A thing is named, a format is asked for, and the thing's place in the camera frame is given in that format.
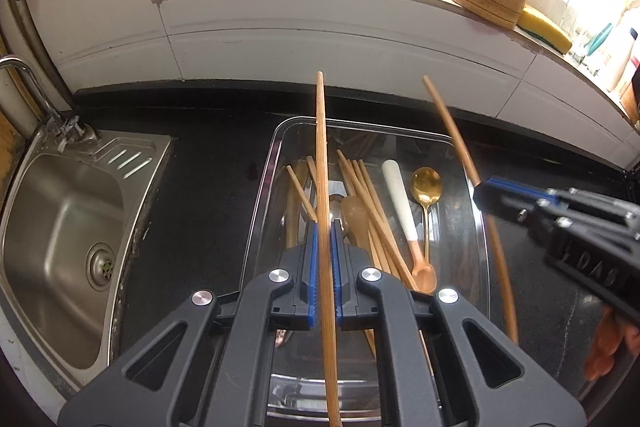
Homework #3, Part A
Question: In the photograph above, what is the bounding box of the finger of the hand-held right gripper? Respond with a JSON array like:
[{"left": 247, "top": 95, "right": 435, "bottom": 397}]
[
  {"left": 472, "top": 183, "right": 640, "bottom": 253},
  {"left": 487, "top": 176, "right": 640, "bottom": 220}
]

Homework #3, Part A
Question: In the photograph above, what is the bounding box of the stainless steel sink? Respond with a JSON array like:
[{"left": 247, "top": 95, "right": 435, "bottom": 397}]
[{"left": 0, "top": 132, "right": 173, "bottom": 373}]

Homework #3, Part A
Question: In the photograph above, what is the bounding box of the bamboo chopstick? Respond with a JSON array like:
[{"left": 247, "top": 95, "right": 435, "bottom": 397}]
[
  {"left": 315, "top": 71, "right": 343, "bottom": 427},
  {"left": 422, "top": 74, "right": 519, "bottom": 345}
]

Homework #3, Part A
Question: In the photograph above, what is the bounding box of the white-handled pink spoon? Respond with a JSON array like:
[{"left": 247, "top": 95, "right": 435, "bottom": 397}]
[{"left": 381, "top": 159, "right": 438, "bottom": 295}]

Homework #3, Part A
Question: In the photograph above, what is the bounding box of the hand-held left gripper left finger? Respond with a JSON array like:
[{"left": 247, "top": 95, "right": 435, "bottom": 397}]
[{"left": 57, "top": 221, "right": 321, "bottom": 427}]

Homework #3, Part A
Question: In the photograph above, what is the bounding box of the person's right hand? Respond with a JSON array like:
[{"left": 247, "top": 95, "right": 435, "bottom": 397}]
[{"left": 585, "top": 304, "right": 632, "bottom": 383}]

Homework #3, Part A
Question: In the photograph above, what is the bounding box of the clear glass cup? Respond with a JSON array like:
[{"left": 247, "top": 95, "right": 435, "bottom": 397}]
[{"left": 562, "top": 2, "right": 601, "bottom": 62}]

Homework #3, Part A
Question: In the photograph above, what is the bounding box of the clear plastic tray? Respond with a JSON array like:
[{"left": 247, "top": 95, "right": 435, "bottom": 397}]
[{"left": 240, "top": 117, "right": 491, "bottom": 418}]

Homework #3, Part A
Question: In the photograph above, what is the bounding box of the white plastic bottle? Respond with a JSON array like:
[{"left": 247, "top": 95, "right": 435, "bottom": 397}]
[{"left": 607, "top": 0, "right": 640, "bottom": 92}]

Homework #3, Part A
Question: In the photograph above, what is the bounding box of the gold metal spoon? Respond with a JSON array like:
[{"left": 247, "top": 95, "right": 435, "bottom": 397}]
[{"left": 410, "top": 167, "right": 445, "bottom": 260}]

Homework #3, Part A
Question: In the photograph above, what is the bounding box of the yellow sponge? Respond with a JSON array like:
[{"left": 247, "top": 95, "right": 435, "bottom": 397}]
[{"left": 516, "top": 5, "right": 573, "bottom": 54}]

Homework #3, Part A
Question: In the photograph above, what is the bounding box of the grey wall pipe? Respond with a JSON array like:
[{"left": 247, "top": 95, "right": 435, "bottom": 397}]
[{"left": 5, "top": 0, "right": 76, "bottom": 118}]

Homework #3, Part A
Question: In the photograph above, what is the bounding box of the tan wooden spoon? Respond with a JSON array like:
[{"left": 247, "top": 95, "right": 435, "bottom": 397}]
[{"left": 340, "top": 196, "right": 373, "bottom": 258}]

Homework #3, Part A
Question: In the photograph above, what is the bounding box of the metal faucet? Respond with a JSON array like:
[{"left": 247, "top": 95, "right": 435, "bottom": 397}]
[{"left": 0, "top": 57, "right": 98, "bottom": 152}]

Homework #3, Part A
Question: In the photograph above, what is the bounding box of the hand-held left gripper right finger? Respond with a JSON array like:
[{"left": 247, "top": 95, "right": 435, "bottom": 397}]
[{"left": 330, "top": 221, "right": 586, "bottom": 427}]

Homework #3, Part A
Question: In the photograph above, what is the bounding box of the bundle of wooden chopsticks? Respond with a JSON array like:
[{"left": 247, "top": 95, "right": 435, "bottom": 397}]
[{"left": 285, "top": 149, "right": 418, "bottom": 293}]

